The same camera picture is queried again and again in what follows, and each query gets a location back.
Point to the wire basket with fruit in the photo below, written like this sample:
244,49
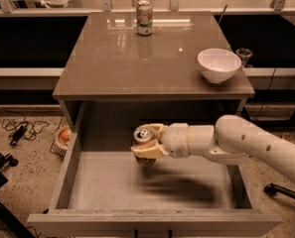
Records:
61,140

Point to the green white soda can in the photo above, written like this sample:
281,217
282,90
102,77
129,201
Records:
144,17

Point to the orange soda can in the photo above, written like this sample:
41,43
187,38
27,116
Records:
143,136

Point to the black power adapter with cable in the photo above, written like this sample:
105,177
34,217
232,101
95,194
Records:
21,128

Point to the small clear glass cup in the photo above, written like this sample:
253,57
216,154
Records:
244,55

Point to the black chair leg with caster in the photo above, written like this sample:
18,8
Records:
271,189

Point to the white ceramic bowl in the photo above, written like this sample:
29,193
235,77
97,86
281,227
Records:
218,65

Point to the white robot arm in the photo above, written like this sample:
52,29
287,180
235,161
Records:
230,141

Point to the open grey top drawer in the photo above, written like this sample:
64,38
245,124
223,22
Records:
103,192

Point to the grey cabinet counter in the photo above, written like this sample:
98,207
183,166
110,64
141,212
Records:
110,61

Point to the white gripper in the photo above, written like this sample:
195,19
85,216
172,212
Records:
175,139

